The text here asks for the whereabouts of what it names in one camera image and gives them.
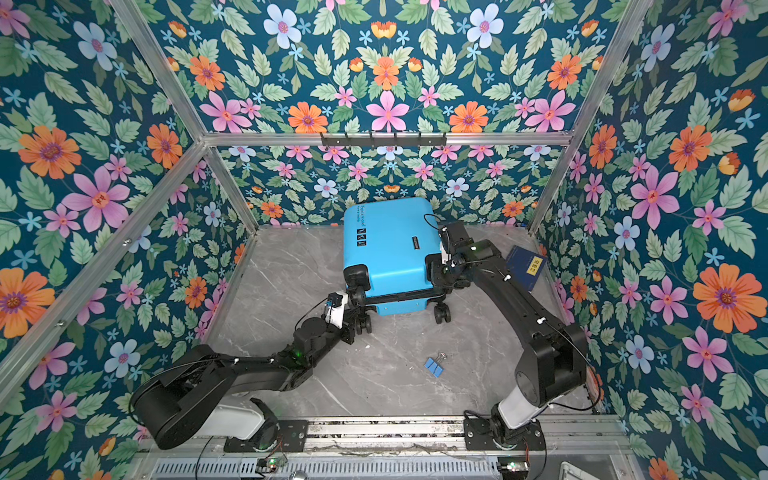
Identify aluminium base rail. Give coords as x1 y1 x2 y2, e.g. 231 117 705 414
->
131 414 635 470

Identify metal hook rail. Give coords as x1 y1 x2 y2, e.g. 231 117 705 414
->
320 132 448 148

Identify dark blue book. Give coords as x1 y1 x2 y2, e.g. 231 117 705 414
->
506 246 547 292

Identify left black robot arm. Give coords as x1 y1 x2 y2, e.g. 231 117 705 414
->
129 290 366 449

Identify blue suitcase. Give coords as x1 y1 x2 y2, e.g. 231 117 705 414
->
343 197 451 334

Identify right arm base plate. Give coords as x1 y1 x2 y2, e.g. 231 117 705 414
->
463 414 546 452

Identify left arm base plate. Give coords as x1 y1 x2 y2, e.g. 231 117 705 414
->
224 420 309 454

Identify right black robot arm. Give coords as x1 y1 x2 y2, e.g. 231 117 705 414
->
430 222 589 448

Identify blue binder clip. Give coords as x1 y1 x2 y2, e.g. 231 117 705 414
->
424 353 446 378

